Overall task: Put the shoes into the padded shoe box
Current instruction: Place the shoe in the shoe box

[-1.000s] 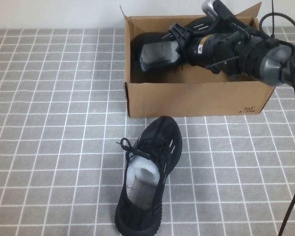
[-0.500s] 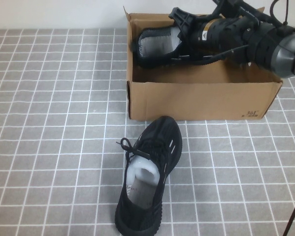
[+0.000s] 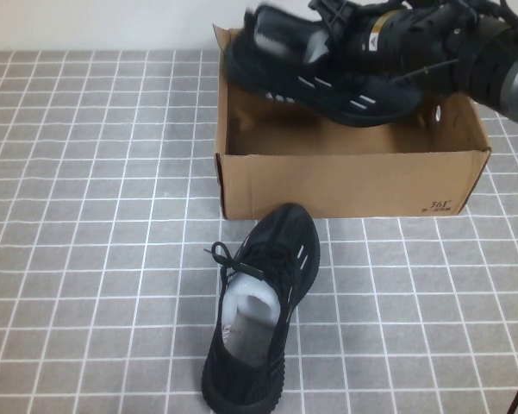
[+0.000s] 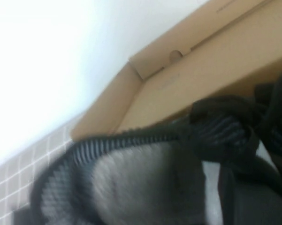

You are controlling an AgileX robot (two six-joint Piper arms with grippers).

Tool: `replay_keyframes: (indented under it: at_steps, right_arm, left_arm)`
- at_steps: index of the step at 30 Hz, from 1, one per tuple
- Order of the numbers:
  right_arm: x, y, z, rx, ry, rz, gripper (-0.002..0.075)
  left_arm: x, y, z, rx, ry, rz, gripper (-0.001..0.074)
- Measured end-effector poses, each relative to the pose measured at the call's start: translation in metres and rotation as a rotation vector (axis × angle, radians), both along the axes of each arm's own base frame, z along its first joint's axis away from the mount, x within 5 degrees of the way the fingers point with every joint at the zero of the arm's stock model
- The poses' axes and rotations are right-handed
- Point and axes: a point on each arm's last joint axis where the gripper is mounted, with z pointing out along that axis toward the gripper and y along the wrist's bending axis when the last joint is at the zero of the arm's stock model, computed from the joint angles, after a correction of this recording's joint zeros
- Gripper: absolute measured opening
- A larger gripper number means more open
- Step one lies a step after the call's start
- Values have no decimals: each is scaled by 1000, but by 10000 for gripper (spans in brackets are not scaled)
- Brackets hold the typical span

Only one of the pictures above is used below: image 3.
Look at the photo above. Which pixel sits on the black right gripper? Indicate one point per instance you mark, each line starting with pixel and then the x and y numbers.
pixel 405 43

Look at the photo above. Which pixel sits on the black knit sneaker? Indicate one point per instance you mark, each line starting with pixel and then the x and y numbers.
pixel 284 233
pixel 327 99

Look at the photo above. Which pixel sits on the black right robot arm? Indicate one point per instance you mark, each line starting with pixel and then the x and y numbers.
pixel 491 73

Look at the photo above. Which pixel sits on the white foam shoe stuffing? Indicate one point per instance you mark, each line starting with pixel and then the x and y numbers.
pixel 250 293
pixel 316 47

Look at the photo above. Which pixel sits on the brown cardboard shoe box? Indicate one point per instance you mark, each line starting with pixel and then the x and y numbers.
pixel 349 185

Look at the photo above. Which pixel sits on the grey grid tablecloth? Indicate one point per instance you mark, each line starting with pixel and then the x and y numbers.
pixel 90 172

